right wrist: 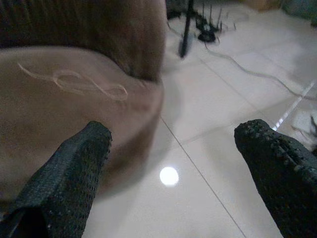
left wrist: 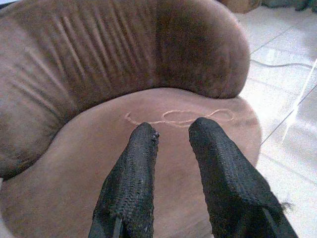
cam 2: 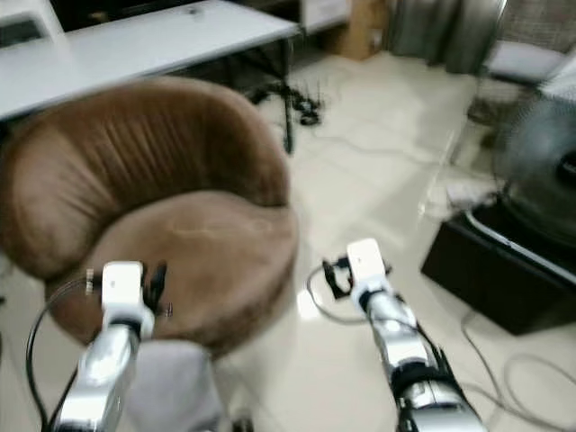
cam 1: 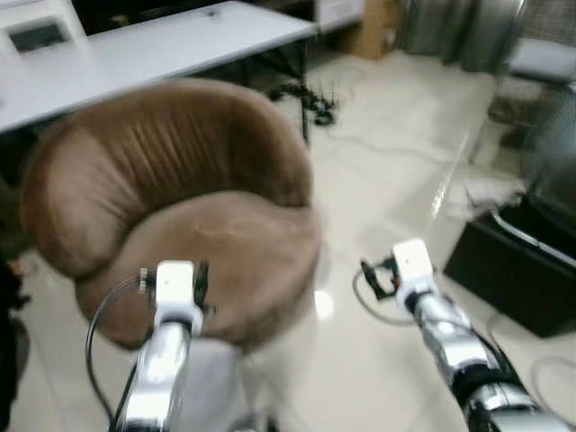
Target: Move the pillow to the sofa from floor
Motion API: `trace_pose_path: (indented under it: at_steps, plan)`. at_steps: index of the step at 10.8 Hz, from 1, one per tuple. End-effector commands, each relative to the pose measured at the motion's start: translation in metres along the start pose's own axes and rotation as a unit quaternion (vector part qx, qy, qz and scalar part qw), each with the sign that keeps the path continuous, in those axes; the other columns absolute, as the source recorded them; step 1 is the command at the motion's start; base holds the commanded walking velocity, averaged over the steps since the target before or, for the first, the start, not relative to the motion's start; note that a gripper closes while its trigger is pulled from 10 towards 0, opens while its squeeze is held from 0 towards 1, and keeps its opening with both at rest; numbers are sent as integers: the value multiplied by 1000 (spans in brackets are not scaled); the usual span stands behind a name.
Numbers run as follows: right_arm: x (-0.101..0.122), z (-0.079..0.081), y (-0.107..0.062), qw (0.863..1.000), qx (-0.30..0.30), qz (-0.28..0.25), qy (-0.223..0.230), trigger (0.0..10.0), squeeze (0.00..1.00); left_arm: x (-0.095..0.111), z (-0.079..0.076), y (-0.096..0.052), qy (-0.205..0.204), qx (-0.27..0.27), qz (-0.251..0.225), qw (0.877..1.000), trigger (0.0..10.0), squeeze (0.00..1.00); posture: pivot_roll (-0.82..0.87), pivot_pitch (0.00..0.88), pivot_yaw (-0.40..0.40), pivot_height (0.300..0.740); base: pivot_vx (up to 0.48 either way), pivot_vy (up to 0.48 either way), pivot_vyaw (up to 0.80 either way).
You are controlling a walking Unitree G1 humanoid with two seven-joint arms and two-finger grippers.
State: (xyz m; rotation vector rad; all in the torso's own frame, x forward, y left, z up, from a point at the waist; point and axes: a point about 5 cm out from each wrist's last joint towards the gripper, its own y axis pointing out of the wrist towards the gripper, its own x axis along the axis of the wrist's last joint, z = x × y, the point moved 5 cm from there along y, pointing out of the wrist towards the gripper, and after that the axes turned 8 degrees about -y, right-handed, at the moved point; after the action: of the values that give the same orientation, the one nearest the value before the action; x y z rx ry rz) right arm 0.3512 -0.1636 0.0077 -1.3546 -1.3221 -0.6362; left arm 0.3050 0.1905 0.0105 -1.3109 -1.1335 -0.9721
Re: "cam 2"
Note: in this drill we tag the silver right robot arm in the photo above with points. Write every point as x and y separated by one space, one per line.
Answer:
414 360

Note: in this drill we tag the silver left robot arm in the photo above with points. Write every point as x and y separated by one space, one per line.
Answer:
101 378

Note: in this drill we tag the grey pillow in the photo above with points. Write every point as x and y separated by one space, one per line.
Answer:
175 387

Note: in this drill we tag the brown velvet round sofa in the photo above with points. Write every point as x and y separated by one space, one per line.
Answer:
144 171

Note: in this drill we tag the black floor fan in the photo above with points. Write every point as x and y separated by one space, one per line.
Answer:
540 162

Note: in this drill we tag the white power strip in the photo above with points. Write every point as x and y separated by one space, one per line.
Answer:
468 193

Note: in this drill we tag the black box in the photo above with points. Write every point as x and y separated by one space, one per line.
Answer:
495 279

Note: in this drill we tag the white folding table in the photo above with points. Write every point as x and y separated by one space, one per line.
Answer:
144 45

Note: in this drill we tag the brown cardboard box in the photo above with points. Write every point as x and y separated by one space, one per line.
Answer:
360 31

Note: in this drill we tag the grey curtain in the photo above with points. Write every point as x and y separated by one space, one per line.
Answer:
441 31

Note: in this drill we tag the chair with grey seat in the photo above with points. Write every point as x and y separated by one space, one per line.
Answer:
522 63

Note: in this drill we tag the white device with dark screen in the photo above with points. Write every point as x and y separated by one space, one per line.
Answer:
22 29

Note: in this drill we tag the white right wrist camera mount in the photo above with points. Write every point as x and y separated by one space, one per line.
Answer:
366 261

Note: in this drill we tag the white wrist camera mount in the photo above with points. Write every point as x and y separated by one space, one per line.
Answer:
366 261
121 288

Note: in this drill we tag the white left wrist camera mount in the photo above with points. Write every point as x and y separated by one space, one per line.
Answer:
121 288

